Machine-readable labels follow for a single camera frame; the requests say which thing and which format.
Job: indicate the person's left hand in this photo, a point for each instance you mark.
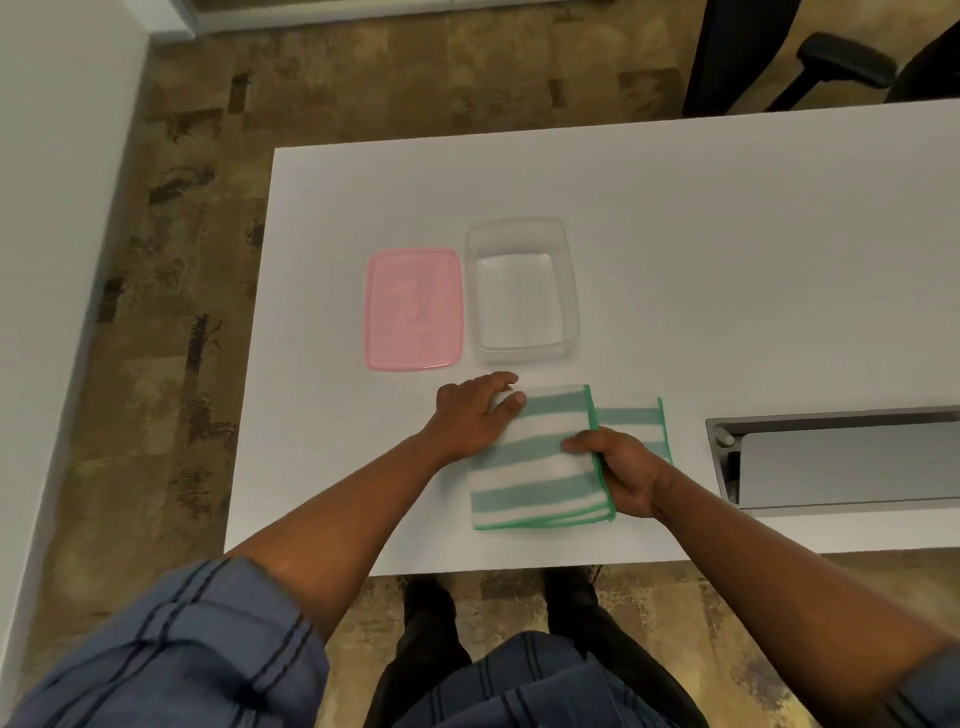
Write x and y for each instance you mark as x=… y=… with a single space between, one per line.
x=465 y=418

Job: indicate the person's right hand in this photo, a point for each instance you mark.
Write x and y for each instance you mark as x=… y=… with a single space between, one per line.
x=626 y=472

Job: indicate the person's left thumb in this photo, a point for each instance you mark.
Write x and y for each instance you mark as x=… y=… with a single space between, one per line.
x=508 y=408

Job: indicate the person's right fingers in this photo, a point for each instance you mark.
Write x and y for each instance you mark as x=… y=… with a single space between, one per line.
x=583 y=444

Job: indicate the green striped white cloth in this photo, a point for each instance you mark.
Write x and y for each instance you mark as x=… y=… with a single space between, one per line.
x=547 y=461

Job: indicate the person's right forearm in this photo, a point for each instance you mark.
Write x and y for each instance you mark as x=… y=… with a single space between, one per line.
x=780 y=592

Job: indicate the person's left forearm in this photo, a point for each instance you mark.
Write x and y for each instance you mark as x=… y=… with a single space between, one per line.
x=352 y=525

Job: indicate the clear plastic food container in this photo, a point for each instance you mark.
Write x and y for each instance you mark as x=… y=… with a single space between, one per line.
x=521 y=289

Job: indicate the pink plastic container lid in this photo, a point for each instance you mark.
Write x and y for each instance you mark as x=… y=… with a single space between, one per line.
x=413 y=309

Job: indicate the person's black trousers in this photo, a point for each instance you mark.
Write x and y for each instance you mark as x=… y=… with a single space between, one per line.
x=517 y=630

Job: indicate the blue striped shirt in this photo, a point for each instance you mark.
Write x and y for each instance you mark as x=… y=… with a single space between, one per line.
x=300 y=660

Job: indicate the black chair backrest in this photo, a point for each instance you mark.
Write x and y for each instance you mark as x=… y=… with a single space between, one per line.
x=739 y=52

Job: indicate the black office chair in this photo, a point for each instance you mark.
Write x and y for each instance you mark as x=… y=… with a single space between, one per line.
x=862 y=64

